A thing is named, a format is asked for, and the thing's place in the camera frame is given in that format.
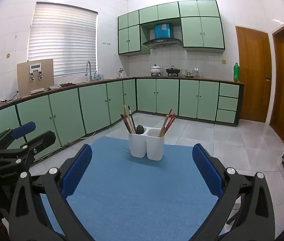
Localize green wall cabinets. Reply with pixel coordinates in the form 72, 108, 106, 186
117, 0, 225, 56

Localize chrome kitchen faucet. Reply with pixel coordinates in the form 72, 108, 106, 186
85, 61, 93, 82

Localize red and black chopstick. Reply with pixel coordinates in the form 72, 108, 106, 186
162, 114, 176, 135
120, 114, 131, 133
164, 117, 177, 135

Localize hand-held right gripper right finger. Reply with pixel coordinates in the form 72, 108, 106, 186
192, 143, 276, 241

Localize tan water purifier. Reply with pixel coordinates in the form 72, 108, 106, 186
17, 59, 55, 97

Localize green base cabinets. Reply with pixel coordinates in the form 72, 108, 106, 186
0, 77, 245, 160

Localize light wooden chopstick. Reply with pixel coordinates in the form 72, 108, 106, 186
160, 109, 172, 137
123, 105, 133, 134
158, 114, 170, 137
125, 105, 135, 134

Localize wooden door with knob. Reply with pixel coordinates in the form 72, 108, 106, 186
235, 26, 273, 123

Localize blue table mat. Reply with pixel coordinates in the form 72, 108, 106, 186
40, 136, 235, 241

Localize black wok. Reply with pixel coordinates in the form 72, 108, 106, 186
166, 65, 181, 76

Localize black range hood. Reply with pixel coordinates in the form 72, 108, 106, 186
142, 38, 183, 49

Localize white double utensil holder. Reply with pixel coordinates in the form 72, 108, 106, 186
127, 126, 165, 161

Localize group of glass jars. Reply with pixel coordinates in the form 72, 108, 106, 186
181, 68, 205, 78

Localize dark rag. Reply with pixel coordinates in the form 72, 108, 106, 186
47, 82, 75, 90

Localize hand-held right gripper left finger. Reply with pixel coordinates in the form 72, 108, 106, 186
8, 144, 93, 241

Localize black power cable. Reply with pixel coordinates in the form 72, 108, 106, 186
0, 93, 19, 104

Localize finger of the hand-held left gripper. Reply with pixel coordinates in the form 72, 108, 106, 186
0, 121, 36, 149
0, 131, 57, 165

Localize white window blind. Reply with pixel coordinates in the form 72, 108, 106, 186
27, 2, 98, 78

